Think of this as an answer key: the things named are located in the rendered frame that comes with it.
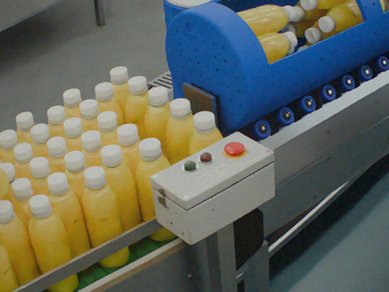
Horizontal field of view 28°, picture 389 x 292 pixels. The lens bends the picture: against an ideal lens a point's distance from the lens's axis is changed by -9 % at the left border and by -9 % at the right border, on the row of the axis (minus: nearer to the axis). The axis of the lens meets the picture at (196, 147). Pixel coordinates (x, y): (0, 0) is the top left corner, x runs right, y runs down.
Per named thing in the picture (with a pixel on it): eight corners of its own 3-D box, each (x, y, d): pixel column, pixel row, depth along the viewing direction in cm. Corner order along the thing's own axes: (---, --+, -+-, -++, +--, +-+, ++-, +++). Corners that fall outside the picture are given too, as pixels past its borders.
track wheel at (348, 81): (339, 80, 191) (335, 82, 193) (351, 94, 192) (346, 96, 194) (347, 69, 194) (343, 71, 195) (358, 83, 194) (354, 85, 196)
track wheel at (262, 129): (250, 126, 177) (246, 129, 178) (264, 142, 177) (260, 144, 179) (262, 113, 179) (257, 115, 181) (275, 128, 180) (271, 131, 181)
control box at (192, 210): (276, 197, 152) (274, 149, 146) (191, 246, 142) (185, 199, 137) (240, 175, 159) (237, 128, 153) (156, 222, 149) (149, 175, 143)
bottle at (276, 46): (222, 46, 169) (285, 22, 178) (208, 60, 176) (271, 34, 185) (239, 75, 169) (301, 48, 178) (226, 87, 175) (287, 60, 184)
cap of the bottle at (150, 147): (141, 160, 151) (139, 151, 150) (139, 148, 154) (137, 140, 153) (162, 156, 151) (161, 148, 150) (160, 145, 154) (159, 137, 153)
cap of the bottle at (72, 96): (82, 95, 174) (80, 87, 173) (79, 104, 171) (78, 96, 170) (65, 96, 174) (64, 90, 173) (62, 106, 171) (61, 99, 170)
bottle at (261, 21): (214, 41, 180) (276, 23, 190) (235, 51, 175) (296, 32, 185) (213, 14, 177) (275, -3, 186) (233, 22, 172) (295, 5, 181)
